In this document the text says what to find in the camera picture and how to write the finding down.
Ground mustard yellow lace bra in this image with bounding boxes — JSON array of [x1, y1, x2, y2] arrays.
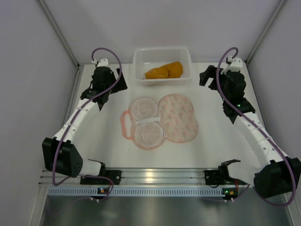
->
[[145, 61, 183, 79]]

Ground pink mesh bra laundry bag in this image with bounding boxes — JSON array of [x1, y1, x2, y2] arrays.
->
[[120, 94, 198, 150]]

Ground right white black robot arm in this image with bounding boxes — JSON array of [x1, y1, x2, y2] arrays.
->
[[199, 65, 301, 199]]

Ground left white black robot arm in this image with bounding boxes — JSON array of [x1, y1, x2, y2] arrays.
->
[[42, 66, 127, 178]]

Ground white plastic basket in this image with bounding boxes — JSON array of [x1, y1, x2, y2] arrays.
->
[[133, 47, 192, 86]]

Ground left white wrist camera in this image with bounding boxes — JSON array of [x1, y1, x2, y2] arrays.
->
[[91, 58, 110, 68]]

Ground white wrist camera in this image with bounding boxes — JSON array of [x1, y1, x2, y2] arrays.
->
[[91, 58, 110, 68], [221, 56, 243, 74]]

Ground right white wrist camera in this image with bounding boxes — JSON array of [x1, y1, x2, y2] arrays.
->
[[221, 56, 243, 74]]

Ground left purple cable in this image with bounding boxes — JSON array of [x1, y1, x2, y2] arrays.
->
[[51, 48, 122, 201]]

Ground purple cable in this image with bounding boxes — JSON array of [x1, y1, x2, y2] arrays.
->
[[216, 48, 296, 207], [51, 48, 122, 201]]

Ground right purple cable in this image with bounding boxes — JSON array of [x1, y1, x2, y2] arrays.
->
[[216, 48, 296, 207]]

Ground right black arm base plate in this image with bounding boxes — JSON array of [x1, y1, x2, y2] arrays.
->
[[204, 169, 237, 187]]

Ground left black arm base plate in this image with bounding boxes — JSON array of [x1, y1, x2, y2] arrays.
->
[[80, 169, 122, 185]]

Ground aluminium mounting rail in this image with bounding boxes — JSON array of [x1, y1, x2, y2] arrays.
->
[[39, 167, 292, 187]]

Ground white slotted cable duct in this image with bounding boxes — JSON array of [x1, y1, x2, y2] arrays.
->
[[48, 186, 225, 197]]

